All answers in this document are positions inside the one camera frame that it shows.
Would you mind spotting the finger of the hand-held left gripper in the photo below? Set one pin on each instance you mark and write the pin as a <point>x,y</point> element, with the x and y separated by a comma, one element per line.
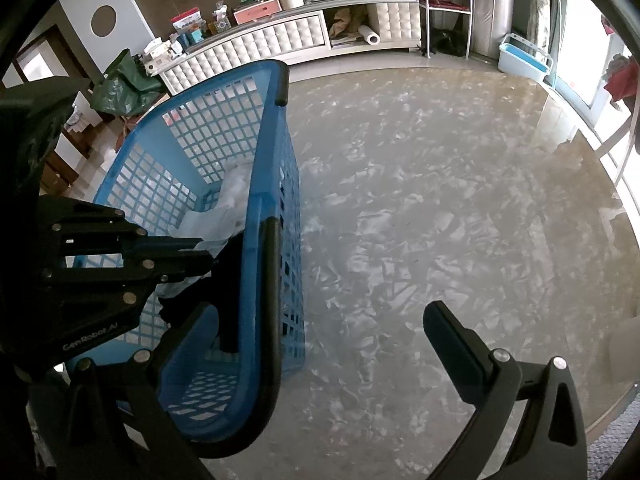
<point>165,250</point>
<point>170,271</point>

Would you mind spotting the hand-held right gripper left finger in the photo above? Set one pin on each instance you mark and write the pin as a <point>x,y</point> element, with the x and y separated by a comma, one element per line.
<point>185,355</point>

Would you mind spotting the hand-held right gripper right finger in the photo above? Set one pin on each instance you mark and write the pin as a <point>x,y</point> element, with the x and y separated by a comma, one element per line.
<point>450,355</point>

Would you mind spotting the black cloth with orange patch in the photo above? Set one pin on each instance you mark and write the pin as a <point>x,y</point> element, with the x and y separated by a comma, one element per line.
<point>230,285</point>

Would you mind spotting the thin white cloth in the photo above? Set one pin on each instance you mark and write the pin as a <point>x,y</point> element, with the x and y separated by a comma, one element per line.
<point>225,210</point>

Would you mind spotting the blue plastic laundry basket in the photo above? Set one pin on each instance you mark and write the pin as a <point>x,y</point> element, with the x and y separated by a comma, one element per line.
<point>252,260</point>

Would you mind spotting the cardboard box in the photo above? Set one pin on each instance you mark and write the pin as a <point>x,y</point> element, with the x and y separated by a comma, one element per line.
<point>80,145</point>

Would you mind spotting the green bag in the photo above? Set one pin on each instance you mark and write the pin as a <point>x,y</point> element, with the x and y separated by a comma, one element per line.
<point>125,85</point>

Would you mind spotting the white tissue box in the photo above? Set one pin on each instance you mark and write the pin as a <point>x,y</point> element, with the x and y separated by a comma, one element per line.
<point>157,50</point>

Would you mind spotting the grey knitted fabric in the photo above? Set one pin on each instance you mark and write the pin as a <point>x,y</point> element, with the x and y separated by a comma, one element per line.
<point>612,445</point>

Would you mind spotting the teal box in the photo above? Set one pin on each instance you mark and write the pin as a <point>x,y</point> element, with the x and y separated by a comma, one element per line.
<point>192,38</point>

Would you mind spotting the red and white box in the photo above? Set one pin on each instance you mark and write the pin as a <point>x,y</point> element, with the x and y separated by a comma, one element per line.
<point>186,19</point>

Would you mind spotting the white tufted TV cabinet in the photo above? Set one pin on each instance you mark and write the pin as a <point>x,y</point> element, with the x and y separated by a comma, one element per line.
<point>280,35</point>

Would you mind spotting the pink box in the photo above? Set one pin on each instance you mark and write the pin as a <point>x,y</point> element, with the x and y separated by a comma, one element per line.
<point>257,11</point>

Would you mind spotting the white clothes drying rack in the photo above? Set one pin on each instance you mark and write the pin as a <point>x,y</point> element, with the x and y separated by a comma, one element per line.
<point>620,132</point>

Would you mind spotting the brown paper bag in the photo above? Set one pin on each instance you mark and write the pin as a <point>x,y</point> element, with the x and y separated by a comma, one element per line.
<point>347,22</point>

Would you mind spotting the white paper roll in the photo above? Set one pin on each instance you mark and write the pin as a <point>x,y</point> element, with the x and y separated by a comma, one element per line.
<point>370,36</point>

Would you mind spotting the blue and white bucket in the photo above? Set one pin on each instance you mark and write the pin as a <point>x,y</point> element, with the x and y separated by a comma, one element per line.
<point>522,60</point>

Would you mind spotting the black bag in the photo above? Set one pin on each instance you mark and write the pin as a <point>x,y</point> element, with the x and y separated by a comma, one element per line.
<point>445,42</point>

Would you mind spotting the red cloth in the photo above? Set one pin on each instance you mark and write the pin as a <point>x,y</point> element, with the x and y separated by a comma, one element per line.
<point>625,82</point>

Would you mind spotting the white metal shelf rack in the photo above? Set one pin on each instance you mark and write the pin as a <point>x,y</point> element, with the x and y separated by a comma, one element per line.
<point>445,7</point>

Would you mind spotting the white standing air conditioner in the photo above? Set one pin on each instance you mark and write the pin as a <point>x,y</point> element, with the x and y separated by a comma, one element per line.
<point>492,5</point>

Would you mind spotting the patterned curtain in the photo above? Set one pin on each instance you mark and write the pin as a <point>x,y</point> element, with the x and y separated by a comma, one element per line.
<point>537,0</point>

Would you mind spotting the dark wooden door frame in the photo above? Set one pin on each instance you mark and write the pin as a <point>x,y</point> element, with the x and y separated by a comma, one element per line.
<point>75,50</point>

